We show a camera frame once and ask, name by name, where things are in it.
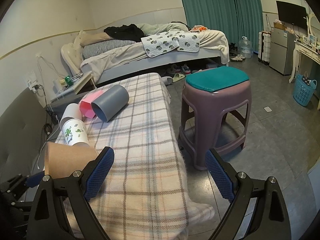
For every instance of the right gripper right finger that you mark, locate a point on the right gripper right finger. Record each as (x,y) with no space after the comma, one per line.
(270,219)

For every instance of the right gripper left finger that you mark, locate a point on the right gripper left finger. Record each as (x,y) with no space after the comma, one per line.
(48,219)

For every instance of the brown paper cup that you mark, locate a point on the brown paper cup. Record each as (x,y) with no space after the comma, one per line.
(62,160)

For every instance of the white floral paper cup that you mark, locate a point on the white floral paper cup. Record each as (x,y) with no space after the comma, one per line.
(75,133)

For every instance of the plain white cup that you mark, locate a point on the plain white cup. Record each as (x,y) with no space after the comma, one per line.
(72,111)

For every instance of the pink hexagonal cup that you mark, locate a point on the pink hexagonal cup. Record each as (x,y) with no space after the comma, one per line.
(85,103)

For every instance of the grey plastic cup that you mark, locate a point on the grey plastic cup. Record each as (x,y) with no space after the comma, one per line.
(108,104)

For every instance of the grey sofa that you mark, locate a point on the grey sofa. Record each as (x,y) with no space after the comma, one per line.
(22,136)

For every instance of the plaid blanket table cover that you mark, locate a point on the plaid blanket table cover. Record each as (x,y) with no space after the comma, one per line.
(145,194)

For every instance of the white tumbler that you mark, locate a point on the white tumbler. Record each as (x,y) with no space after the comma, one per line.
(58,86)

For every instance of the purple plastic stool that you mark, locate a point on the purple plastic stool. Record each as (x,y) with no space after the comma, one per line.
(202,114)

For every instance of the green soda can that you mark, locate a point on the green soda can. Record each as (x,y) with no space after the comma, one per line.
(68,81)

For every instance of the white bedside table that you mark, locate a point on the white bedside table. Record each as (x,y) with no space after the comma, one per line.
(81,85)

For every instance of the blue laundry basket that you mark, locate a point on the blue laundry basket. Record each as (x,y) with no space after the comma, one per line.
(303,89)

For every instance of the teal stool cushion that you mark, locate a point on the teal stool cushion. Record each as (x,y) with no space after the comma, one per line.
(215,79)

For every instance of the checkered pillow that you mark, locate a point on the checkered pillow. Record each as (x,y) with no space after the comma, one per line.
(102,47)

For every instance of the silver mini fridge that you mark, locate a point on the silver mini fridge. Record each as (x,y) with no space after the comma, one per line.
(281,51)

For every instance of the large water jug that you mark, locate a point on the large water jug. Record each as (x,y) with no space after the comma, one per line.
(245,47)

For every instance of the beige pillow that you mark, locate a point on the beige pillow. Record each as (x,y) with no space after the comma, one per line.
(88,39)

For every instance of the bed with beige sheets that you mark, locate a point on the bed with beige sheets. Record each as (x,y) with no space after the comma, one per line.
(107,58)

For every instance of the white vanity desk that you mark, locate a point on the white vanity desk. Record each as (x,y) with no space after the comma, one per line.
(301,49)

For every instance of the white suitcase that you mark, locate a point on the white suitcase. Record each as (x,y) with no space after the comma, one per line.
(264,47)

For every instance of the leaf patterned quilted mat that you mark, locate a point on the leaf patterned quilted mat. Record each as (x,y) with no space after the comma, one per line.
(162,43)

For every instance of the black clothing on bed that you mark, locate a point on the black clothing on bed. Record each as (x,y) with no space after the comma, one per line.
(125,32)

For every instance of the black television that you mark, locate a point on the black television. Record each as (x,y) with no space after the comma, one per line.
(292,14)

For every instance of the light green duvet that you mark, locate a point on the light green duvet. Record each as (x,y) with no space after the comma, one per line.
(152,29)

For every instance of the teal curtain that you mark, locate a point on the teal curtain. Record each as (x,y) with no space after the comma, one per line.
(236,18)

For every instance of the wall power outlet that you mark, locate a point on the wall power outlet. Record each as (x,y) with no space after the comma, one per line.
(31,81)

